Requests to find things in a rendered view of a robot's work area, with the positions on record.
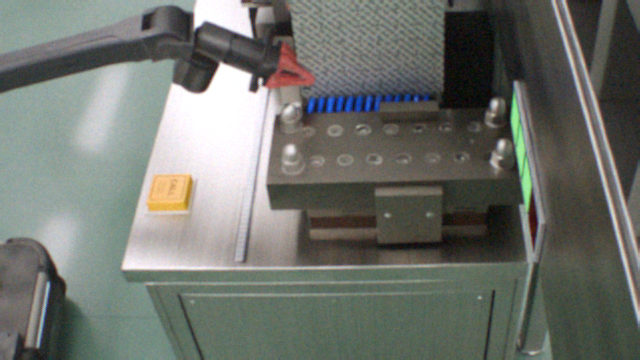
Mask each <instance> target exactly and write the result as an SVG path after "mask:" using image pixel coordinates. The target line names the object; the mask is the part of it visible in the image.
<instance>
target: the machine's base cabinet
mask: <svg viewBox="0 0 640 360"><path fill-rule="evenodd" d="M526 281H527V278H487V279H461V280H427V281H372V282H280V283H191V282H190V284H188V283H145V286H146V289H147V291H148V294H150V296H151V299H152V301H153V304H154V307H155V309H156V312H157V314H158V317H159V319H160V322H161V324H162V327H163V329H164V330H165V332H166V334H167V336H168V340H169V342H170V345H171V347H172V350H173V352H174V355H175V357H176V360H512V359H513V353H514V347H515V341H516V335H517V329H518V326H519V322H520V316H521V310H522V303H523V297H524V290H525V284H526Z"/></svg>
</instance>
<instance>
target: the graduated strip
mask: <svg viewBox="0 0 640 360"><path fill-rule="evenodd" d="M270 96H271V89H268V88H265V87H262V86H260V92H259V99H258V106H257V112H256V119H255V126H254V133H253V139H252V146H251V153H249V159H248V167H247V173H246V179H245V187H244V193H243V200H242V207H241V213H240V220H239V227H238V234H237V240H236V246H235V254H234V260H233V263H234V262H247V260H246V259H248V252H249V244H250V237H251V229H252V222H253V215H254V207H255V200H256V192H257V185H258V177H259V170H260V162H261V155H262V147H263V140H264V133H265V125H267V118H268V110H269V103H270Z"/></svg>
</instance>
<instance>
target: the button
mask: <svg viewBox="0 0 640 360"><path fill-rule="evenodd" d="M192 187H193V179H192V175H191V173H180V174H153V176H152V180H151V185H150V188H149V192H148V196H147V199H146V205H147V208H148V211H186V210H188V209H187V206H189V201H190V196H191V191H192Z"/></svg>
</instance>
